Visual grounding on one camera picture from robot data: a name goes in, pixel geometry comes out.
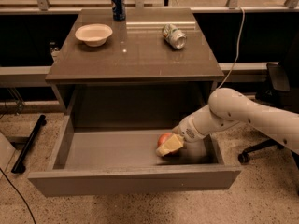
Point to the metal window railing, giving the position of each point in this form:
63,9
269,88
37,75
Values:
137,0

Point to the red apple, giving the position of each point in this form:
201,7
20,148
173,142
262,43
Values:
163,138

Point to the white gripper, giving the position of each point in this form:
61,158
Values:
187,131

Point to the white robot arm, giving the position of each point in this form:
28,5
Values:
227,107

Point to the blue soda can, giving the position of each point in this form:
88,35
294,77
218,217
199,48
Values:
118,10

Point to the black metal bar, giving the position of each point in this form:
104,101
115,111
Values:
19,167

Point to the white paper bowl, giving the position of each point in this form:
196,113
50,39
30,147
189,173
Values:
93,35

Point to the grey cabinet with counter top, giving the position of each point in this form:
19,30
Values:
136,80

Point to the crushed silver green can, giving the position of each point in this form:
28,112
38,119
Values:
174,36

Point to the open grey top drawer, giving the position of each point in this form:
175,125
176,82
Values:
108,140

